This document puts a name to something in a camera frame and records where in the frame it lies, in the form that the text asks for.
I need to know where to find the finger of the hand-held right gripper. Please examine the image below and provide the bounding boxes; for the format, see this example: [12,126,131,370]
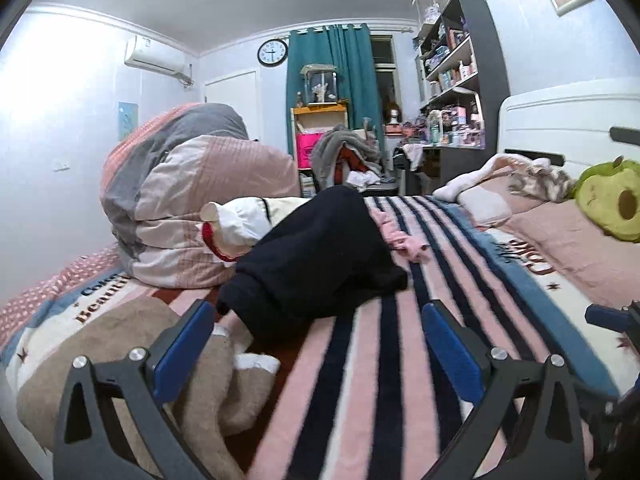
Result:
[585,300,640,333]

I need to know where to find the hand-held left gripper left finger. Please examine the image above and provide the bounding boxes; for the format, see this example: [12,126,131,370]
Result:
[52,299,217,480]

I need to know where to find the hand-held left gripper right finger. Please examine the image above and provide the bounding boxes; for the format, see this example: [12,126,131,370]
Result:
[421,301,593,480]

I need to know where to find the beige fuzzy sweater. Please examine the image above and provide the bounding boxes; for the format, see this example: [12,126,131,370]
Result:
[15,295,281,478]

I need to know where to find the pile of clothes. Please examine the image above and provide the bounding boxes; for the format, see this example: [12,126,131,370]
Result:
[310,125,396,191]

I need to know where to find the striped bed blanket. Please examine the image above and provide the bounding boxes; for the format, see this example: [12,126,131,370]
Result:
[0,195,640,480]

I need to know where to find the light pink fuzzy blanket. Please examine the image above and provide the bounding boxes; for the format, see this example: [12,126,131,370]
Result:
[457,180,640,301]

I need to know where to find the small pink garment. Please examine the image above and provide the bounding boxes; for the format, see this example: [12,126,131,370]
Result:
[372,208,431,263]

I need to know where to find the green plush toy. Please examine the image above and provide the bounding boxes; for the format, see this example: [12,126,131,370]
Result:
[572,156,640,243]

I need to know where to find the white jacket with red trim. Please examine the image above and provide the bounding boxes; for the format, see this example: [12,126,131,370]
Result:
[200,195,313,263]

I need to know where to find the red dotted bed sheet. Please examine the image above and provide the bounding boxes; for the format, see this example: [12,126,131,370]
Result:
[0,245,121,336]

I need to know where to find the brown white patterned garment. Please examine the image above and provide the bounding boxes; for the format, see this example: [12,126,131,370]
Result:
[507,162,576,203]

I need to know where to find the black garment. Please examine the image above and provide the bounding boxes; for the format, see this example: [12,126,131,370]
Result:
[216,185,410,341]

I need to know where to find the folded pink grey quilt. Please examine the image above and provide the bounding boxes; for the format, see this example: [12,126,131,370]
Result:
[100,102,301,291]

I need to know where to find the white pink fluffy garment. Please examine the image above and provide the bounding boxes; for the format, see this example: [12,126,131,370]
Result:
[432,154,551,201]

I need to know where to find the white headboard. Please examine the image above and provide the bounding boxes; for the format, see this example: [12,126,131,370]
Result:
[497,77,640,181]

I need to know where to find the pink storage bag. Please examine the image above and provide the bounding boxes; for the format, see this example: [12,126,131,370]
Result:
[296,132,326,168]

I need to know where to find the wig head mannequin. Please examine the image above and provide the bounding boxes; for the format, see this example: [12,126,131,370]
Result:
[382,101,403,133]

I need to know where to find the white door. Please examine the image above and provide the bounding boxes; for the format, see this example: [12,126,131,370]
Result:
[204,71,258,141]

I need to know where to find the yellow shelf unit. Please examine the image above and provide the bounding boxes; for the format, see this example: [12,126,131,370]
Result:
[291,102,349,196]

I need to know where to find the window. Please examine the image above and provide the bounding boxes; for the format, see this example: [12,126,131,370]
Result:
[370,35,401,111]

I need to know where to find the dark bookshelf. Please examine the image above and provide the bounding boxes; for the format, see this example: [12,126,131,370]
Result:
[412,0,511,191]

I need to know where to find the teal curtain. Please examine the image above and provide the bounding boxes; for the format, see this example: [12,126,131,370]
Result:
[285,24,383,156]

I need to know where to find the white air conditioner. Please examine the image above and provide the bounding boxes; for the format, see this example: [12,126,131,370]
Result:
[124,36,193,86]

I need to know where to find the glass display case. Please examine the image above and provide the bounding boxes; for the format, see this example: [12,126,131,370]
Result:
[302,64,337,106]

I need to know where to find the clear display box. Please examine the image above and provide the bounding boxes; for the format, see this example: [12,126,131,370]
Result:
[412,0,446,26]

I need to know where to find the blue wall poster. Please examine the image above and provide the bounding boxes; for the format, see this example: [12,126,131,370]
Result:
[118,101,139,142]

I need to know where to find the round wall clock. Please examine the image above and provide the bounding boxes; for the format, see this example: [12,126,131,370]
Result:
[257,39,289,68]

